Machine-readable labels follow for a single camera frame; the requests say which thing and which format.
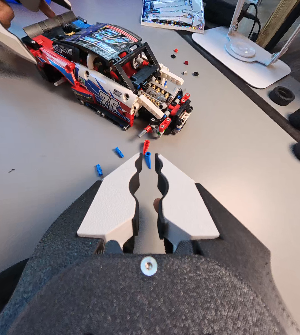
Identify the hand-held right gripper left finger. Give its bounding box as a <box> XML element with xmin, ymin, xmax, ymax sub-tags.
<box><xmin>76</xmin><ymin>152</ymin><xmax>143</xmax><ymax>253</ymax></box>

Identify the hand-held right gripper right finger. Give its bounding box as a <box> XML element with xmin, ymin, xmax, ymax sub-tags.
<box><xmin>155</xmin><ymin>153</ymin><xmax>220</xmax><ymax>252</ymax></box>

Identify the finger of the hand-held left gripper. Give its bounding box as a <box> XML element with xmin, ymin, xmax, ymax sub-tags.
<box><xmin>0</xmin><ymin>8</ymin><xmax>38</xmax><ymax>65</ymax></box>
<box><xmin>19</xmin><ymin>0</ymin><xmax>72</xmax><ymax>12</ymax></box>

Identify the lego race car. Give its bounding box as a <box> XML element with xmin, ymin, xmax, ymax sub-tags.
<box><xmin>21</xmin><ymin>11</ymin><xmax>194</xmax><ymax>139</ymax></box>

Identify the person's left hand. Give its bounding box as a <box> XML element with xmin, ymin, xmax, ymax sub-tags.
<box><xmin>0</xmin><ymin>0</ymin><xmax>57</xmax><ymax>30</ymax></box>

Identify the holographic sticker sheet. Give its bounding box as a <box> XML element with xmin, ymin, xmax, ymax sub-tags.
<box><xmin>141</xmin><ymin>0</ymin><xmax>205</xmax><ymax>34</ymax></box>

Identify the white desk lamp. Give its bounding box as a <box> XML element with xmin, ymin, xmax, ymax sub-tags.
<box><xmin>192</xmin><ymin>0</ymin><xmax>300</xmax><ymax>89</ymax></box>

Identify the black cable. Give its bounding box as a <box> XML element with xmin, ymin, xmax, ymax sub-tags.
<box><xmin>238</xmin><ymin>3</ymin><xmax>261</xmax><ymax>42</ymax></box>

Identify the wooden post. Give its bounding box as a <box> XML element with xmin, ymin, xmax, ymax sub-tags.
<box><xmin>256</xmin><ymin>0</ymin><xmax>300</xmax><ymax>50</ymax></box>

